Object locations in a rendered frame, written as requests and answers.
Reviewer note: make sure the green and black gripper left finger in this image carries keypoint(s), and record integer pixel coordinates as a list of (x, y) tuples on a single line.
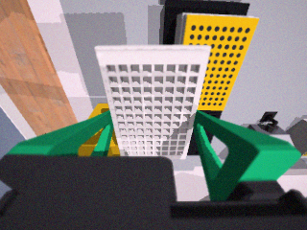
[(67, 140)]

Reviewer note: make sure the grey bench mat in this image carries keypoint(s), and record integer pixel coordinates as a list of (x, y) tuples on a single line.
[(272, 78)]

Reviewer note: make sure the yellow bin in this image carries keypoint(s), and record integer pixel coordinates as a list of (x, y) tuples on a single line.
[(113, 148)]

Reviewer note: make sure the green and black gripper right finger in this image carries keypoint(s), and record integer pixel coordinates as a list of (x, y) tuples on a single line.
[(252, 155)]

